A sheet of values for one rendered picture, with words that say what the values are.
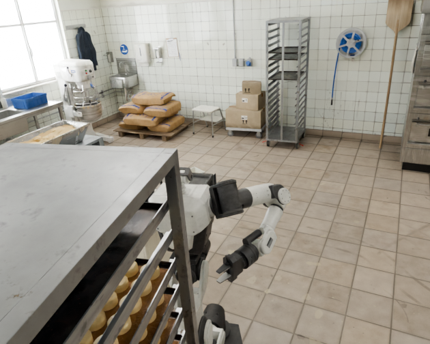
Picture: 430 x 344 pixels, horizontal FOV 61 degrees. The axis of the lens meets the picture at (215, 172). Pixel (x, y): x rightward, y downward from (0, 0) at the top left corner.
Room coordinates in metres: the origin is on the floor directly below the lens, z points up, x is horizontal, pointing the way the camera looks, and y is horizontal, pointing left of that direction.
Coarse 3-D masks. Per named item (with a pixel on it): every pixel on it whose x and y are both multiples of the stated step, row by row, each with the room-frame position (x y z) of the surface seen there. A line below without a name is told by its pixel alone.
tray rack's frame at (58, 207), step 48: (48, 144) 0.89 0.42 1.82; (0, 192) 0.63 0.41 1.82; (48, 192) 0.62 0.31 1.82; (96, 192) 0.60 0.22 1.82; (144, 192) 0.61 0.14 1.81; (0, 240) 0.47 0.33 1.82; (48, 240) 0.46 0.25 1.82; (96, 240) 0.45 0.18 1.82; (0, 288) 0.36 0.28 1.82; (48, 288) 0.35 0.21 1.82; (0, 336) 0.28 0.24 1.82
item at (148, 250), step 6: (156, 234) 2.18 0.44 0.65; (150, 240) 2.11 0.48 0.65; (156, 240) 2.17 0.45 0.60; (144, 246) 2.06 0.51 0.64; (150, 246) 2.10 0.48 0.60; (156, 246) 2.16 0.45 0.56; (144, 252) 2.06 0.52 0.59; (150, 252) 2.09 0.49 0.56; (168, 252) 2.27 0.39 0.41; (144, 258) 2.06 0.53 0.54; (162, 258) 2.20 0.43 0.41; (168, 258) 2.26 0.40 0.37
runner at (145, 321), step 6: (174, 258) 0.78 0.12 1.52; (174, 264) 0.77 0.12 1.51; (168, 270) 0.74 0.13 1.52; (174, 270) 0.77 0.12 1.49; (168, 276) 0.73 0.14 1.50; (162, 282) 0.70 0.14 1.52; (168, 282) 0.72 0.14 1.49; (162, 288) 0.69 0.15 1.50; (156, 294) 0.66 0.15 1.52; (162, 294) 0.68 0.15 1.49; (156, 300) 0.65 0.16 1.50; (150, 306) 0.62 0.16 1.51; (156, 306) 0.65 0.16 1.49; (150, 312) 0.62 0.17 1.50; (144, 318) 0.59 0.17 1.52; (150, 318) 0.61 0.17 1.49; (144, 324) 0.58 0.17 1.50; (138, 330) 0.56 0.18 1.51; (144, 330) 0.58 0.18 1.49; (138, 336) 0.55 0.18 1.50; (132, 342) 0.53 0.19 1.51; (138, 342) 0.55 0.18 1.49
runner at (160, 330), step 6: (174, 294) 0.75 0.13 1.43; (174, 300) 0.74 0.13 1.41; (168, 306) 0.71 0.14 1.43; (168, 312) 0.70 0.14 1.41; (162, 318) 0.67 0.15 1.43; (168, 318) 0.69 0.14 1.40; (162, 324) 0.66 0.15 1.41; (156, 330) 0.63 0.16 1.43; (162, 330) 0.66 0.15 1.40; (156, 336) 0.62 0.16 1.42; (156, 342) 0.62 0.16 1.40
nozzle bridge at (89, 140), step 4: (88, 136) 2.86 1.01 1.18; (92, 136) 2.86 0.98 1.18; (96, 136) 2.85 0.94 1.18; (84, 140) 2.77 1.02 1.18; (88, 140) 2.76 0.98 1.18; (92, 140) 2.75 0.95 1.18; (96, 140) 2.77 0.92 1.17; (100, 140) 2.80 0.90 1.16; (76, 144) 2.68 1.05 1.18; (80, 144) 2.68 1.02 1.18; (84, 144) 2.67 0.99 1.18; (88, 144) 2.68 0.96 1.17; (92, 144) 2.82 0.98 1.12; (96, 144) 2.80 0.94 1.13; (100, 144) 2.80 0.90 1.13
